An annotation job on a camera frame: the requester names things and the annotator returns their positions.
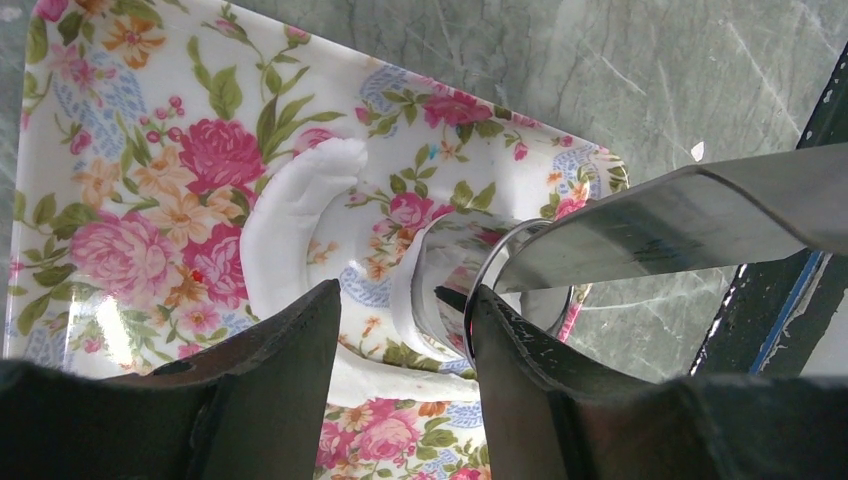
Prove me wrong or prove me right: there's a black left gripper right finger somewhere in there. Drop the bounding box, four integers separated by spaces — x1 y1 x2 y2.
469 287 847 479

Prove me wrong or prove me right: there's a white dough scrap strip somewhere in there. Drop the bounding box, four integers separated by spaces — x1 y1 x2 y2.
240 138 480 407

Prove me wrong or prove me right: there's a round metal cutter ring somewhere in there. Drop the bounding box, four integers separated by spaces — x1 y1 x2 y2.
409 211 576 371

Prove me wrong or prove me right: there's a wooden handled dough scraper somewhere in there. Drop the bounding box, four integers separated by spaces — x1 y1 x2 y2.
495 143 847 293

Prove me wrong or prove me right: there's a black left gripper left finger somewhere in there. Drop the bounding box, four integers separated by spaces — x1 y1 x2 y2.
1 280 341 479

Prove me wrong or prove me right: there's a floral print tray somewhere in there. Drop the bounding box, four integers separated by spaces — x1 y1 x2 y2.
3 0 631 480

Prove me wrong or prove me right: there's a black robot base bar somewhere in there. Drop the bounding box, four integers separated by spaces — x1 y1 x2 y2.
688 39 848 379

